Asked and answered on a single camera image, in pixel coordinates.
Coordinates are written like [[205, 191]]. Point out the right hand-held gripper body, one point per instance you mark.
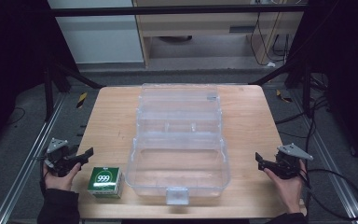
[[287, 161]]

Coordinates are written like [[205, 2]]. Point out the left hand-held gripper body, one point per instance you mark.
[[59, 155]]

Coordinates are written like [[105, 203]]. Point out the green and white box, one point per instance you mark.
[[105, 183]]

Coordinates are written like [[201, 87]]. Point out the clear plastic storage box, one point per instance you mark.
[[180, 149]]

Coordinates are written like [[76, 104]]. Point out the person's left hand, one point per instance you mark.
[[59, 182]]

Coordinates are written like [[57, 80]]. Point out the person's right hand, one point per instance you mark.
[[287, 191]]

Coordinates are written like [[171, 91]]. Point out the yellow black tape strip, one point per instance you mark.
[[283, 97], [81, 100]]

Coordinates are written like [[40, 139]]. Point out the black metal stand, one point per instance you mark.
[[60, 81], [295, 77]]

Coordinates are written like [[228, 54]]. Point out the black curtain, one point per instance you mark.
[[345, 68], [12, 62]]

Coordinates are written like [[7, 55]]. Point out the white cabinet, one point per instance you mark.
[[99, 37]]

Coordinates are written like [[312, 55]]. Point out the light wooden desk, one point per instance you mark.
[[205, 25]]

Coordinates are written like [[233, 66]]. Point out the aluminium floor rail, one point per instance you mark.
[[332, 168], [24, 161]]

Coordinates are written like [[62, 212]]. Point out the black frame crossbar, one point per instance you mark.
[[174, 10]]

